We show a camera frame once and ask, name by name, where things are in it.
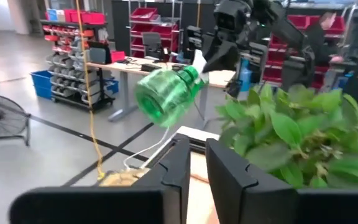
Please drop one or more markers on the wooden top desk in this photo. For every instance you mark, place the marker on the wooden top desk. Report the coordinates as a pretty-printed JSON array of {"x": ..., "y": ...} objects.
[{"x": 117, "y": 67}]

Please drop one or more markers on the green spray bottle white nozzle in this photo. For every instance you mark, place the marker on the green spray bottle white nozzle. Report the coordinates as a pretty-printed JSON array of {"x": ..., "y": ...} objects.
[{"x": 163, "y": 93}]

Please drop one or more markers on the metal shelf with red bins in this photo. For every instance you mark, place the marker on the metal shelf with red bins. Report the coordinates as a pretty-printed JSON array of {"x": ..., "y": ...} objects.
[{"x": 145, "y": 18}]

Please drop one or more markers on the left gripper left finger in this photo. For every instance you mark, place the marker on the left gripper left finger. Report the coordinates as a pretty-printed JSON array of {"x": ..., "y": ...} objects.
[{"x": 120, "y": 205}]

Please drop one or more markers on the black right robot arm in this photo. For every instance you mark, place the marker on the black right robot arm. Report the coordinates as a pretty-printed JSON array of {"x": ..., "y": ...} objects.
[{"x": 291, "y": 34}]

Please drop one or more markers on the storage rack with red bins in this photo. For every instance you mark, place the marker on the storage rack with red bins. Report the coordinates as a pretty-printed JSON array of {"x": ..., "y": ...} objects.
[{"x": 73, "y": 62}]

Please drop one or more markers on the beige green gardening bag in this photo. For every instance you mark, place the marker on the beige green gardening bag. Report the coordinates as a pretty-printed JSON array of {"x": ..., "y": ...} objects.
[{"x": 123, "y": 178}]

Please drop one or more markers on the grey office chair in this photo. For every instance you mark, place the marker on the grey office chair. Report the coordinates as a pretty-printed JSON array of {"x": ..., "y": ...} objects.
[{"x": 151, "y": 43}]

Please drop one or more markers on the green plant in black pot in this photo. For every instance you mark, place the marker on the green plant in black pot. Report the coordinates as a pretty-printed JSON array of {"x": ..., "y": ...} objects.
[{"x": 291, "y": 130}]

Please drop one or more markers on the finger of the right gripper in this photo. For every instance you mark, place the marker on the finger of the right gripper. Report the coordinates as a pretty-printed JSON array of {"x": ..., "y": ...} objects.
[{"x": 222, "y": 53}]

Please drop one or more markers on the person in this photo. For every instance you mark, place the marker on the person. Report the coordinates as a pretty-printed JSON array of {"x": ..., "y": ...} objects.
[{"x": 322, "y": 40}]

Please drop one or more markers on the large blue floor bin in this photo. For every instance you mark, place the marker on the large blue floor bin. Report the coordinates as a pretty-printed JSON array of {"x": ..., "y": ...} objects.
[{"x": 42, "y": 84}]

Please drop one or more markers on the small blue bin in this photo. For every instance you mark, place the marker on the small blue bin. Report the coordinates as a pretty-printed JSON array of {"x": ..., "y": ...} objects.
[{"x": 112, "y": 86}]

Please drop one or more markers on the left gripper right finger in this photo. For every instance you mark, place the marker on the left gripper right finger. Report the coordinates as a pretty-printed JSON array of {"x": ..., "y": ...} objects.
[{"x": 259, "y": 202}]

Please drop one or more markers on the red bin shelf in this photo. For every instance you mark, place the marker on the red bin shelf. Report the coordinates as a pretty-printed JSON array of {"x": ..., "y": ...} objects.
[{"x": 337, "y": 26}]

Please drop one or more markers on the blue container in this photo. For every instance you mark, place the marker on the blue container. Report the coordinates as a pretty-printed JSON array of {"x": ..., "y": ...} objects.
[{"x": 245, "y": 76}]

